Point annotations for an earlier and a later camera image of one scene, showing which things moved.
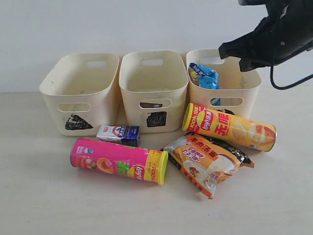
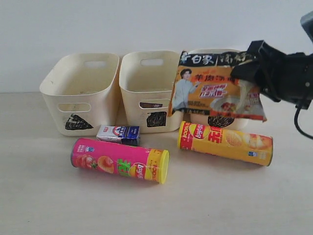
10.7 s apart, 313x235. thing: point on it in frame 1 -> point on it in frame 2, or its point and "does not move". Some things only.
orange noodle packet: x=206 y=161 -> x=203 y=84
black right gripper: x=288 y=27 -> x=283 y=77
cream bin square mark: x=153 y=86 does not move
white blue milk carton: x=128 y=135 does not move
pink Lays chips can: x=132 y=162 does not move
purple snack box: x=144 y=105 does not move
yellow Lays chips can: x=229 y=128 -> x=226 y=143
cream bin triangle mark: x=81 y=89 does not move
